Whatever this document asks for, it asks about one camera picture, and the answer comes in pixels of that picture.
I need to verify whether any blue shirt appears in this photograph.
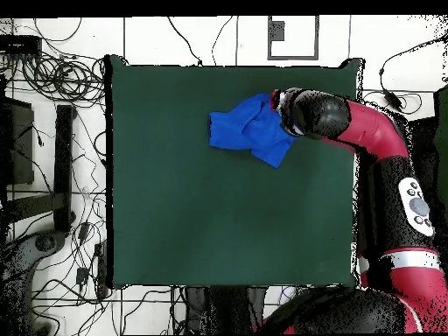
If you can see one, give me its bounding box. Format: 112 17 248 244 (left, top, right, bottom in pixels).
208 92 299 170

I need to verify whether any black power adapter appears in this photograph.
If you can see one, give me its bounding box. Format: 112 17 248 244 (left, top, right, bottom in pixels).
381 88 403 112

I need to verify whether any dark green table cloth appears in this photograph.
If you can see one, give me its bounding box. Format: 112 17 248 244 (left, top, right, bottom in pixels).
103 53 366 291

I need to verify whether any black cabinet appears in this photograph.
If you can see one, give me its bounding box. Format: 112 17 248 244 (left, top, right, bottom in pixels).
0 95 36 186
405 116 439 183

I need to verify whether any long black stand bar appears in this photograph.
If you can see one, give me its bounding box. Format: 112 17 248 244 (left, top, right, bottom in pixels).
52 104 77 234

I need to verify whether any black power strip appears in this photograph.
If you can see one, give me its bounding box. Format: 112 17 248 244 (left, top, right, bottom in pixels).
94 241 109 299

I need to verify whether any black electronics box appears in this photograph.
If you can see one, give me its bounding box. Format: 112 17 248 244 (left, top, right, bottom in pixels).
0 34 43 56

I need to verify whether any grey stand foot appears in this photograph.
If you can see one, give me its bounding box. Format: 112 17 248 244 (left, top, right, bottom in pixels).
0 228 68 335

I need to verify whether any grey square floor frame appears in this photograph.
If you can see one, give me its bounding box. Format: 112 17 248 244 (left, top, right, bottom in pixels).
267 15 320 61

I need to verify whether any thin black cable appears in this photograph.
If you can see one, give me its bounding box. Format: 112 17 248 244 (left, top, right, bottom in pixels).
210 15 235 67

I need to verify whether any black cable with plug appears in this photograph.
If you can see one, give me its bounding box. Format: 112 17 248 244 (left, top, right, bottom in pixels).
166 15 204 67

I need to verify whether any black adapter cable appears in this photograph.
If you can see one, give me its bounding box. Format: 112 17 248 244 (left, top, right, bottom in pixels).
378 34 448 94

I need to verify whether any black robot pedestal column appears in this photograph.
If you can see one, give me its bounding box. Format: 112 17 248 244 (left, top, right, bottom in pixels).
184 286 268 335

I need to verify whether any coiled black cable bundle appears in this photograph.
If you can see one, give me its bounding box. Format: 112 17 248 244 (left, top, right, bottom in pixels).
21 52 106 108

